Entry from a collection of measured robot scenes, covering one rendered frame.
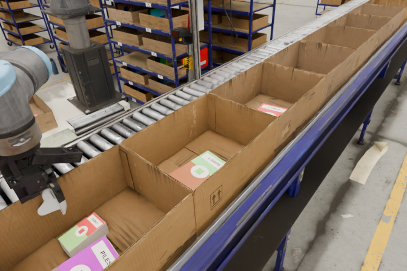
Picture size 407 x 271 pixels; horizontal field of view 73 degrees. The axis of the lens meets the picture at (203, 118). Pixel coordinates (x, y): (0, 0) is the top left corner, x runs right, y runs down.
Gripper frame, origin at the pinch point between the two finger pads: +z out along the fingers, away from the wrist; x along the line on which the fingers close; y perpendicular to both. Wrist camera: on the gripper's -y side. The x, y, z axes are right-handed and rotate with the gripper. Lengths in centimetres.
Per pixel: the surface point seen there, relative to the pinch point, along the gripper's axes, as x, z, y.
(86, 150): -46, 24, -26
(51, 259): 5.9, 8.8, 7.7
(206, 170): 19.9, 2.2, -33.7
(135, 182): 4.9, 5.1, -19.0
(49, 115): -75, 15, -25
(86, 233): 9.5, 4.7, -0.6
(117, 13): -174, -3, -136
